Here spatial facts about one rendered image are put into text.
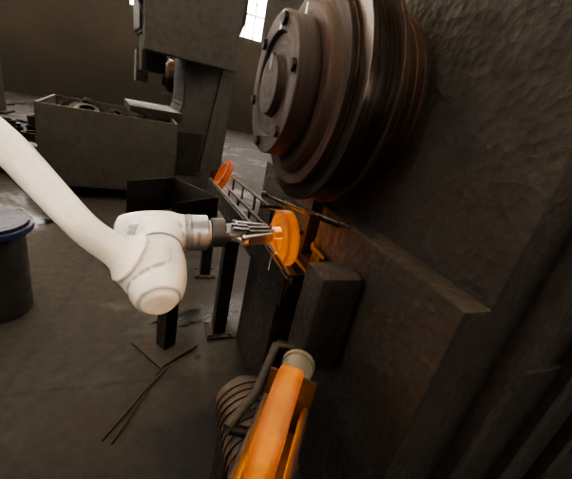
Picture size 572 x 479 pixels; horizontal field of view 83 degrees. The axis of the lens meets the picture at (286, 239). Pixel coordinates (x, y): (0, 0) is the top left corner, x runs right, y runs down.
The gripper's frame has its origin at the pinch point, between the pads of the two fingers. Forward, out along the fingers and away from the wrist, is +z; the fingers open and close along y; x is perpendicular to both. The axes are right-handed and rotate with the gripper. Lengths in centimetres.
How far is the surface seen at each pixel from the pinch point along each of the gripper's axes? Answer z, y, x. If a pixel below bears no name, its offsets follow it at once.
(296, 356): -10.2, 38.0, -6.7
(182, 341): -22, -45, -74
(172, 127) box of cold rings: -19, -235, -4
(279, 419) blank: -20, 54, 1
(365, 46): -0.8, 22.8, 43.2
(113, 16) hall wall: -130, -997, 156
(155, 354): -33, -38, -74
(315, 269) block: -3.0, 26.0, 3.4
